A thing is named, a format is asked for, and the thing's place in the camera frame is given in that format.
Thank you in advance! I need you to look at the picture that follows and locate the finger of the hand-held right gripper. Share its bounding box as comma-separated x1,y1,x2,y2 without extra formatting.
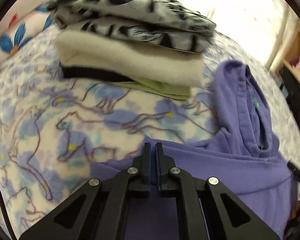
286,161,300,188

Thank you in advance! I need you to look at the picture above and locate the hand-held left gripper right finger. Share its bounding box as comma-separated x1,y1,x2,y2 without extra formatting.
155,142,282,240

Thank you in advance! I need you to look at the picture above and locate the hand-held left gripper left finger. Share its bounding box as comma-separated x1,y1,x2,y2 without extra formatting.
19,142,152,240

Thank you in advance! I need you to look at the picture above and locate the purple hoodie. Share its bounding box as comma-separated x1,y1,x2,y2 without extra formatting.
90,59,300,240

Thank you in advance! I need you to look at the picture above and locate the light green folded garment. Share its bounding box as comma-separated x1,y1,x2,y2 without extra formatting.
120,77,192,100

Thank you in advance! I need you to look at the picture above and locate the cream folded garment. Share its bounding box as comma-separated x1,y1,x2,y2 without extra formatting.
55,29,204,87

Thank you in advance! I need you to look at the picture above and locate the floral patterned curtain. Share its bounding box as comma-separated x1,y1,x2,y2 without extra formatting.
265,5,298,73

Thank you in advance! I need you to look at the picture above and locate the black white patterned folded garment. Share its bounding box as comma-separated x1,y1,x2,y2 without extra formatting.
49,0,217,54

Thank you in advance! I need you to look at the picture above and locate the blue flower folded quilt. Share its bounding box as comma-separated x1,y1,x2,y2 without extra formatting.
0,0,65,65

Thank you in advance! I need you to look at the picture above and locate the black cable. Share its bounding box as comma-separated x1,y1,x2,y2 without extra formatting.
0,170,15,240

